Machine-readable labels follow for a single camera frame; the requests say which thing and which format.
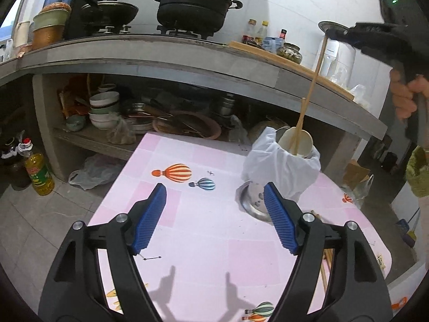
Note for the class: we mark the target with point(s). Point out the grey concrete counter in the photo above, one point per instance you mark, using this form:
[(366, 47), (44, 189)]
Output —
[(167, 53)]

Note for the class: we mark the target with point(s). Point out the stack of ceramic bowls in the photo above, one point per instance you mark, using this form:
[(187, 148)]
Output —
[(104, 110)]

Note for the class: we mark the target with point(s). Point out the black wok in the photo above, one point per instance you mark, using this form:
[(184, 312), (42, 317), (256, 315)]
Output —
[(114, 11)]

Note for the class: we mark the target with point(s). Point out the stack of steel pots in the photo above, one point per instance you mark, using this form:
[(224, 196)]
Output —
[(224, 105)]

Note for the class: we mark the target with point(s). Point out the beige sack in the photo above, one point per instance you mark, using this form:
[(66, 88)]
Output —
[(263, 128)]

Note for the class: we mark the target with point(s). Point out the steel basin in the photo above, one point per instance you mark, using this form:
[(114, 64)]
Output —
[(335, 26)]

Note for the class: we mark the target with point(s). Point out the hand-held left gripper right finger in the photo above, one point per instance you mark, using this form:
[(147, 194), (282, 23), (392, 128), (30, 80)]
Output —
[(281, 218)]

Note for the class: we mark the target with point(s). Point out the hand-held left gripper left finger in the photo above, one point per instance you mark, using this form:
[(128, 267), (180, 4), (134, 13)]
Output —
[(149, 218)]

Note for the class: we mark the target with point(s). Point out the gas stove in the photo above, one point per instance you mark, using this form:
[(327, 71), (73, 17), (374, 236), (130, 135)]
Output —
[(181, 33)]

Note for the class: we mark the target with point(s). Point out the woven basket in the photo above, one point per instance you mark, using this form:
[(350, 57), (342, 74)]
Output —
[(56, 7)]

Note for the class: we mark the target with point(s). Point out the metal spoon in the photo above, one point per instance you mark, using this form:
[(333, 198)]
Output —
[(281, 132)]

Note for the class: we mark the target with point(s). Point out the dark sauce bottle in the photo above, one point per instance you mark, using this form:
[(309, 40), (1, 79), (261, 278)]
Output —
[(249, 33)]

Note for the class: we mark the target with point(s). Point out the black pot with steel lid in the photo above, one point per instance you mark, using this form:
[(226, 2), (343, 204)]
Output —
[(191, 10)]

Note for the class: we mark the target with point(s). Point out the orange packets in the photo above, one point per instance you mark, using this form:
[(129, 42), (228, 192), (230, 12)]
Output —
[(70, 97)]

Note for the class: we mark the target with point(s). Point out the black bin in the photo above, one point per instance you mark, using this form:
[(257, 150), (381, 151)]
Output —
[(389, 161)]

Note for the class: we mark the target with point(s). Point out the cooking oil bottle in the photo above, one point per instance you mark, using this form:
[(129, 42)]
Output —
[(40, 174)]

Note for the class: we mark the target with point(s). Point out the stack of steel plates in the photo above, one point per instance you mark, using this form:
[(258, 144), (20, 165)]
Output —
[(139, 120)]

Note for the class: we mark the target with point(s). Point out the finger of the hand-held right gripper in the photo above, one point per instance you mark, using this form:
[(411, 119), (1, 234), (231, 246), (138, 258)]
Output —
[(348, 35)]

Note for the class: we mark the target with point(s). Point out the white air fryer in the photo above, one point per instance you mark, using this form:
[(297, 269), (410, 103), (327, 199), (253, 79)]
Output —
[(338, 60)]

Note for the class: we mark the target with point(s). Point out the brown ceramic pot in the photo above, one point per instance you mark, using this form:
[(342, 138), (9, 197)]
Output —
[(48, 37)]

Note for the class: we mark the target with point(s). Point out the blue packet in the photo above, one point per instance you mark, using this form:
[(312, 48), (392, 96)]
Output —
[(269, 45)]

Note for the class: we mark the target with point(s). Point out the red cap bottle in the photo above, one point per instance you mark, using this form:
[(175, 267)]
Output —
[(283, 37)]

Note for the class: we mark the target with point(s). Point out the person's right forearm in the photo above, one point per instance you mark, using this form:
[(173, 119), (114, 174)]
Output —
[(419, 174)]

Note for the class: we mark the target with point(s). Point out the white plastic bag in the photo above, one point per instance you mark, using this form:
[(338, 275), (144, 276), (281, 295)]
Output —
[(94, 172)]

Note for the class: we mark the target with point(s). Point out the glass pickle jar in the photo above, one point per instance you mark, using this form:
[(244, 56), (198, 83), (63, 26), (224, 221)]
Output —
[(289, 53)]

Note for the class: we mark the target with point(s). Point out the patterned ceramic utensil cup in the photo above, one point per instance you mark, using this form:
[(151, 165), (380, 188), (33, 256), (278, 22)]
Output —
[(258, 194)]

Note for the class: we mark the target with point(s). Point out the white jar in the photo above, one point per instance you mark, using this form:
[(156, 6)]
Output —
[(21, 35)]

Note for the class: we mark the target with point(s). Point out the yellow cap bottle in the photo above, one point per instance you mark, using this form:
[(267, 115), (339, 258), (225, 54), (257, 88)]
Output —
[(262, 33)]

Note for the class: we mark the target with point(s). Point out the blue dustpan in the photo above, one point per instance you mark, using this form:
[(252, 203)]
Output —
[(407, 233)]

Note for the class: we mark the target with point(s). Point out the steel dish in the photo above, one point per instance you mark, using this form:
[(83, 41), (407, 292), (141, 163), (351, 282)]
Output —
[(248, 205)]

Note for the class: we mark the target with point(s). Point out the teal bowl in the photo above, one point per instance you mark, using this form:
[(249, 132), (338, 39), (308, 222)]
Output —
[(75, 123)]

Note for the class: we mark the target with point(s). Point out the wooden cutting board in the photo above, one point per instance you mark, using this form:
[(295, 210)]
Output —
[(254, 51)]

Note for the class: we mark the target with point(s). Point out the white ceramic spoon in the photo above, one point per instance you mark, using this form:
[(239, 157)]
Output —
[(304, 141)]

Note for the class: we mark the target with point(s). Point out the clear plastic bag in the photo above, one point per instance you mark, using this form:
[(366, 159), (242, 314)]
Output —
[(360, 95)]

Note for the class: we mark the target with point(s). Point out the cardboard box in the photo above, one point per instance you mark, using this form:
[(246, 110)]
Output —
[(355, 174)]

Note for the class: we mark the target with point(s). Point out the person's right hand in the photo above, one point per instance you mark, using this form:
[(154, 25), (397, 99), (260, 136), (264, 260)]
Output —
[(402, 100)]

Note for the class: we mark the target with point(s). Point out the pink basin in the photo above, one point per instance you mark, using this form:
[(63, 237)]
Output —
[(201, 124)]

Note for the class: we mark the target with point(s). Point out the clear bag of food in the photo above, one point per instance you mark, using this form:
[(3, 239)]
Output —
[(120, 130)]

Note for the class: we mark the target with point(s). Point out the wooden chopstick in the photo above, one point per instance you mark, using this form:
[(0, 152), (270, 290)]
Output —
[(300, 120), (323, 275), (316, 70), (330, 255)]

